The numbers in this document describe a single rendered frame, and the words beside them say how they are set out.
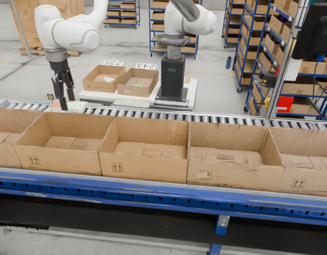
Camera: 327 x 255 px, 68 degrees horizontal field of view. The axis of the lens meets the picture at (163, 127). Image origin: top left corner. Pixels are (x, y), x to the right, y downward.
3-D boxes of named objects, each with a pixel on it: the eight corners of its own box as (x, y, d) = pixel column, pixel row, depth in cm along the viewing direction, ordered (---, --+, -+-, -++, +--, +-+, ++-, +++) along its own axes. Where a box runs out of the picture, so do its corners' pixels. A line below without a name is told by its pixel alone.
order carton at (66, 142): (118, 140, 139) (115, 115, 129) (102, 179, 115) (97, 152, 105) (52, 135, 142) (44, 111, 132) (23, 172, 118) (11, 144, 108)
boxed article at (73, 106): (57, 102, 123) (56, 99, 122) (88, 104, 122) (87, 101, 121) (50, 110, 117) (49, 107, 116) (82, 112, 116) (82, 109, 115)
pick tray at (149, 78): (159, 80, 239) (159, 70, 233) (148, 98, 208) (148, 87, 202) (131, 77, 244) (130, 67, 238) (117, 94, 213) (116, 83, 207)
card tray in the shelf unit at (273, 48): (263, 42, 281) (266, 33, 275) (291, 43, 278) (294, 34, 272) (271, 53, 248) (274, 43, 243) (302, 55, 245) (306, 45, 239)
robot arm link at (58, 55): (70, 43, 106) (72, 56, 109) (49, 42, 106) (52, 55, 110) (60, 49, 98) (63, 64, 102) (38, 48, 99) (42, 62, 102)
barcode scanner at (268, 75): (254, 82, 179) (260, 68, 173) (271, 85, 179) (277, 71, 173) (256, 86, 174) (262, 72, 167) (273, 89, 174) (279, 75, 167)
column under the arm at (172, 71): (160, 86, 227) (160, 50, 208) (188, 88, 224) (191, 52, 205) (154, 99, 206) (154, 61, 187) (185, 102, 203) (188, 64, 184)
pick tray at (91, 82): (126, 76, 246) (125, 66, 240) (114, 93, 215) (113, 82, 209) (99, 74, 249) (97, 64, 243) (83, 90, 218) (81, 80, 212)
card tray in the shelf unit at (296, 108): (265, 92, 265) (268, 84, 259) (294, 94, 262) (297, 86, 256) (274, 112, 232) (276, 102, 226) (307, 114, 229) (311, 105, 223)
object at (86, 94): (197, 80, 246) (198, 77, 245) (193, 109, 200) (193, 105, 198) (103, 72, 260) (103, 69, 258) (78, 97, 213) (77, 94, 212)
